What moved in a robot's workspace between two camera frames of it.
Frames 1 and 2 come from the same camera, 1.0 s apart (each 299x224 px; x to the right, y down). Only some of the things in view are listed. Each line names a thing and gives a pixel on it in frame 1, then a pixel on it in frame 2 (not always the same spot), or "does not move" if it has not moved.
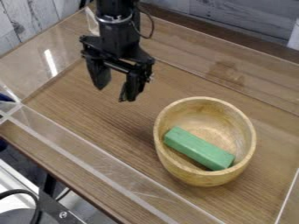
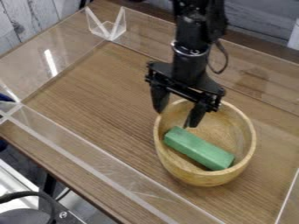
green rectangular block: x=191 y=144 does not move
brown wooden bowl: x=218 y=122 does not move
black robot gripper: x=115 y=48 -> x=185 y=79
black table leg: x=50 y=185 does not move
